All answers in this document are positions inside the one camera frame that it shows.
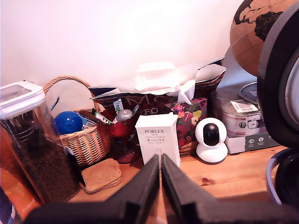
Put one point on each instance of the black rice cooker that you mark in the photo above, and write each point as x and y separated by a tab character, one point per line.
271	93

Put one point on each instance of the stack of cork coasters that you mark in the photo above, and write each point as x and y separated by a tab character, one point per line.
101	175

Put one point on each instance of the white Porlex box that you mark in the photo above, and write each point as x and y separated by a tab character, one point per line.
156	137

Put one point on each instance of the red glass goblet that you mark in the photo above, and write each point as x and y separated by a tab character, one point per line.
122	133

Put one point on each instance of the floral tissue box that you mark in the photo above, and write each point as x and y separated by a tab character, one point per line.
187	121

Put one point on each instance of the black and white card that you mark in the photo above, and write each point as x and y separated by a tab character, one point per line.
77	168

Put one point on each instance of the white egg-shaped candle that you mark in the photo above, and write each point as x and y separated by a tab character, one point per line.
124	115

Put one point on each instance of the green and white sachets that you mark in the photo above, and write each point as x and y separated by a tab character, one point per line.
104	119

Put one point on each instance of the dark paper gift bag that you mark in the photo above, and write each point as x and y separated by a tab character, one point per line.
149	102

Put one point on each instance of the grey and white carton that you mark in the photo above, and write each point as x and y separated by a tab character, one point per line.
252	142

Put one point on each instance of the blue and white packet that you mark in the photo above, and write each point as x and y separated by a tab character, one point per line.
87	120

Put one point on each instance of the round tin with label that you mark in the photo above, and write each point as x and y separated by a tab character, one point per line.
240	119

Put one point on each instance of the plain silver tin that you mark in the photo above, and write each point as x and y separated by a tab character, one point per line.
218	102

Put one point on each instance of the blue ball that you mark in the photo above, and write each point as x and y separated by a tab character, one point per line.
68	123

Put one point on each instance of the clear canister with white lid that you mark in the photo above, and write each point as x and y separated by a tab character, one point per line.
35	144

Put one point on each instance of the silver round lid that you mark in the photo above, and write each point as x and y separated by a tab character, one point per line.
249	92

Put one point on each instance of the orange package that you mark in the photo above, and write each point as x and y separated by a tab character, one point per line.
16	191

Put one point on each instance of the cork globe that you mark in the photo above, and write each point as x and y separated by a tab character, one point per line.
247	35

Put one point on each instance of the white security camera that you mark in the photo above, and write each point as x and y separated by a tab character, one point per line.
211	140

